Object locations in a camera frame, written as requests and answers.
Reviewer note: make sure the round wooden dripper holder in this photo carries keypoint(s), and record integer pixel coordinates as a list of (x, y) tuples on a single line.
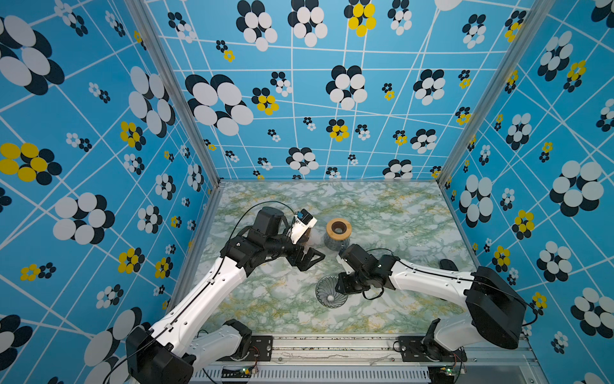
[(339, 229)]

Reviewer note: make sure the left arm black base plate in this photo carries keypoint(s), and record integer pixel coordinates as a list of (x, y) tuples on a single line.
[(260, 349)]

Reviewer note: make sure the clear glass carafe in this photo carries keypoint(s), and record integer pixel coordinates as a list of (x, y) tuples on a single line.
[(336, 244)]

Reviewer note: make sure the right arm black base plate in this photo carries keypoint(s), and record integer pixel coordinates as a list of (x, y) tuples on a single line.
[(412, 350)]

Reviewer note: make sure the left green circuit board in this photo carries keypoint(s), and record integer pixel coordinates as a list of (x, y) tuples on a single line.
[(238, 373)]

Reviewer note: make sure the aluminium front frame rail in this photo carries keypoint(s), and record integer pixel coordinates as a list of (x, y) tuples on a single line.
[(370, 358)]

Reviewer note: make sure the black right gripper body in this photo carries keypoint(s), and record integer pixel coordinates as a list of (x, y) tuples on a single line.
[(352, 283)]

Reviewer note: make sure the black orange tool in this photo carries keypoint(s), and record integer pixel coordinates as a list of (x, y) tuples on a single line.
[(447, 264)]

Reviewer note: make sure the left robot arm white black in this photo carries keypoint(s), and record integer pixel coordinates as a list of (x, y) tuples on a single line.
[(171, 351)]

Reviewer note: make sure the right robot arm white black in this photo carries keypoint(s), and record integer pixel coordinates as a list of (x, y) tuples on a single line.
[(493, 311)]

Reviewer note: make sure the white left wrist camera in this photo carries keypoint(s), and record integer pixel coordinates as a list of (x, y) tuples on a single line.
[(302, 225)]

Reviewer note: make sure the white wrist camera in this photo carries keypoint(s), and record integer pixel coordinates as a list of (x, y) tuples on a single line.
[(302, 225), (353, 258)]

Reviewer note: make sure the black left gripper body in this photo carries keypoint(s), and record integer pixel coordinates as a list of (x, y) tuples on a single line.
[(287, 249)]

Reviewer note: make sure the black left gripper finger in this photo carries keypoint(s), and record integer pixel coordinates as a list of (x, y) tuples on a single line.
[(304, 266), (315, 256)]

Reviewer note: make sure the ribbed glass dripper cone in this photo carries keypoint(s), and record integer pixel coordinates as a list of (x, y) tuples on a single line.
[(327, 294)]

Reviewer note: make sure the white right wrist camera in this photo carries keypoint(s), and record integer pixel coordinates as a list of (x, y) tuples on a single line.
[(353, 258)]

